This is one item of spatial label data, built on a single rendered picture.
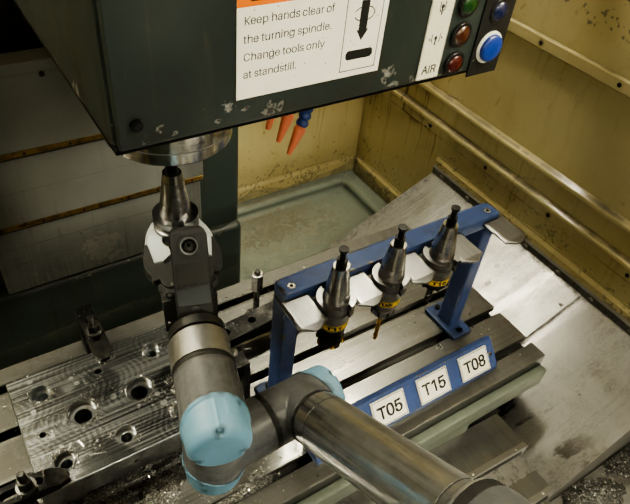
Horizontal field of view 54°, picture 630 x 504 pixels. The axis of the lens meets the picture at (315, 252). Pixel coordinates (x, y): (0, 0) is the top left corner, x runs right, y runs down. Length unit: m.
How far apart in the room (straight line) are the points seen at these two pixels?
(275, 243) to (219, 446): 1.37
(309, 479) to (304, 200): 1.24
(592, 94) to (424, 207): 0.59
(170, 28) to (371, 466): 0.46
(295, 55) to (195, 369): 0.36
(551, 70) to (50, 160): 1.12
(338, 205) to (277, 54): 1.65
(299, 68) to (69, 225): 0.91
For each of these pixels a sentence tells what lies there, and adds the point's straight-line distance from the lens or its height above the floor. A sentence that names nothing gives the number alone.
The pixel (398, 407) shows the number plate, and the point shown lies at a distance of 1.22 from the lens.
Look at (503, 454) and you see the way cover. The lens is 1.47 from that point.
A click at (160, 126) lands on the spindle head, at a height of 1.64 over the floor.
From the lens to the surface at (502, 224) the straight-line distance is 1.21.
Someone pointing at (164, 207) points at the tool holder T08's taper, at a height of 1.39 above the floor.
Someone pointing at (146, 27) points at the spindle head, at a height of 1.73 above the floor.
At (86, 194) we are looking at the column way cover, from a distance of 1.36.
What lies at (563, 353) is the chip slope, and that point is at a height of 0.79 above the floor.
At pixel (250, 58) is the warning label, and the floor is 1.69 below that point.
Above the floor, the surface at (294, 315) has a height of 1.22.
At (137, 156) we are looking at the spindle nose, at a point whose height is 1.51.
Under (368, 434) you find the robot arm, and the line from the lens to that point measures 0.70.
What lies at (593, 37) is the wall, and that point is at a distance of 1.53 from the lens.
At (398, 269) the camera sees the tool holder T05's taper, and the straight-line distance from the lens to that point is 0.99.
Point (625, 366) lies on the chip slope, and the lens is 1.64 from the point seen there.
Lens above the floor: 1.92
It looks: 42 degrees down
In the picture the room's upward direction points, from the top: 7 degrees clockwise
